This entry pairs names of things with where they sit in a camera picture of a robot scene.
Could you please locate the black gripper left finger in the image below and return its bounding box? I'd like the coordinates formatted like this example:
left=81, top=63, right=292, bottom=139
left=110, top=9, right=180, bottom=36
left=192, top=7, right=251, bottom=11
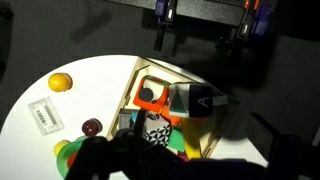
left=64, top=109, right=188, bottom=180

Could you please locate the wooden toy tray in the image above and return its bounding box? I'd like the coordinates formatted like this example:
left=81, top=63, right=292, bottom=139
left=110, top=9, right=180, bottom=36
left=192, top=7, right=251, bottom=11
left=106, top=55, right=241, bottom=160

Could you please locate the purple clamp with orange trigger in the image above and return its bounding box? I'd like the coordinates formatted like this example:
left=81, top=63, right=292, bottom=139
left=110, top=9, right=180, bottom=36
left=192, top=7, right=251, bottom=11
left=229, top=0, right=271, bottom=43

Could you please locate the purple clamp with black handles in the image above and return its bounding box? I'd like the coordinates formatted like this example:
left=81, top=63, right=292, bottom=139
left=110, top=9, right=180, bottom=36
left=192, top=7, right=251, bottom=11
left=153, top=0, right=179, bottom=53

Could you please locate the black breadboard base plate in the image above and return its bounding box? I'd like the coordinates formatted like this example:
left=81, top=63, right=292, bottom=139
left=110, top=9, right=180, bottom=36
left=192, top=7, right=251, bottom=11
left=109, top=0, right=278, bottom=28

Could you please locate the black white patterned cube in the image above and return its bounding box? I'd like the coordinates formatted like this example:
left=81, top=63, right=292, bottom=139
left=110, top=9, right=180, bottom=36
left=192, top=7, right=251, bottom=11
left=143, top=113, right=173, bottom=148

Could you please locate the dark red plum toy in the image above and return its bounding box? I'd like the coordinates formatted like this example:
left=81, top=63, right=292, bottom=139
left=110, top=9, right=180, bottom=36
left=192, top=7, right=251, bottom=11
left=81, top=117, right=103, bottom=138

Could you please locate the orange fruit toy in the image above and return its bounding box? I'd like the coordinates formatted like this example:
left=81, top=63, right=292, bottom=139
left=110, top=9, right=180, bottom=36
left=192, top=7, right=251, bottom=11
left=66, top=152, right=78, bottom=169

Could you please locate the orange block with black circle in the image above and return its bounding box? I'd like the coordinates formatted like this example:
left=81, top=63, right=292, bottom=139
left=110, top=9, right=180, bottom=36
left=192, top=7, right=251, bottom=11
left=133, top=75, right=171, bottom=114

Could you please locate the black letter A soft cube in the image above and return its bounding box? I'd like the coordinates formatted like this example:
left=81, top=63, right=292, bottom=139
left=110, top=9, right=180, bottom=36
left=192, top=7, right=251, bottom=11
left=168, top=82, right=229, bottom=119

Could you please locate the green block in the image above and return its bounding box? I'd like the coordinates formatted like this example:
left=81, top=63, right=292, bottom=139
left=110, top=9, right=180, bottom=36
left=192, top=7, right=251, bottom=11
left=167, top=128, right=186, bottom=153

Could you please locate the green bowl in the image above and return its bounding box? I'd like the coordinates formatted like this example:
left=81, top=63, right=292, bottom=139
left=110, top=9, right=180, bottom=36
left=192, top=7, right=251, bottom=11
left=56, top=135, right=91, bottom=180

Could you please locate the orange ball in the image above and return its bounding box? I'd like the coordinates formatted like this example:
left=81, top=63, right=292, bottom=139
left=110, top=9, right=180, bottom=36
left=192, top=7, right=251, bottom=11
left=47, top=72, right=74, bottom=93

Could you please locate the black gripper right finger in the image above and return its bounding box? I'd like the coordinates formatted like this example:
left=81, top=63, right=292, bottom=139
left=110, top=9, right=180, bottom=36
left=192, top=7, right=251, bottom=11
left=251, top=112, right=320, bottom=180

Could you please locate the grey square block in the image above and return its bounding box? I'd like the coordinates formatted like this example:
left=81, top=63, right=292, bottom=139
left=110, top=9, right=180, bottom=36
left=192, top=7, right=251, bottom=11
left=116, top=109, right=138, bottom=131

